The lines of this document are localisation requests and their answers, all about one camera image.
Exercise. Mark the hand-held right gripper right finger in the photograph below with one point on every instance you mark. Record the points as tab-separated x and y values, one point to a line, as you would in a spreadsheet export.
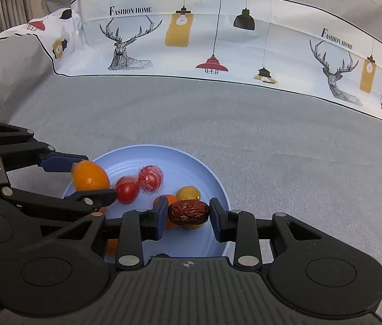
214	220

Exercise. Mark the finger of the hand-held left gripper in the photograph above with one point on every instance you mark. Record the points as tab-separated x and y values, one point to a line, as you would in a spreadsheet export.
92	199
60	163

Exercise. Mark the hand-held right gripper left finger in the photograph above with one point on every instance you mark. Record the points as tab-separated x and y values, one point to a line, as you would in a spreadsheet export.
163	218

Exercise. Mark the small orange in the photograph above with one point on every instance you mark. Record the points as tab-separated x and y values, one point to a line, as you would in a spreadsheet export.
91	176
111	246
172	200

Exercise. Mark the yellow round fruit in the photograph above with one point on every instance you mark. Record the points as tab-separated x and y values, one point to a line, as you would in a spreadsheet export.
188	193

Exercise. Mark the red fruit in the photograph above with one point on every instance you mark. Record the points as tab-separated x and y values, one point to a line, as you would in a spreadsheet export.
127	189

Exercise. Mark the red candy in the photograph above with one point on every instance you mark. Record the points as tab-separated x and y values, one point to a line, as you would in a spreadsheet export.
150	178

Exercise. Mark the light blue plate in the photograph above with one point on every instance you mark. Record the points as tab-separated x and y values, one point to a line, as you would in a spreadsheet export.
177	169

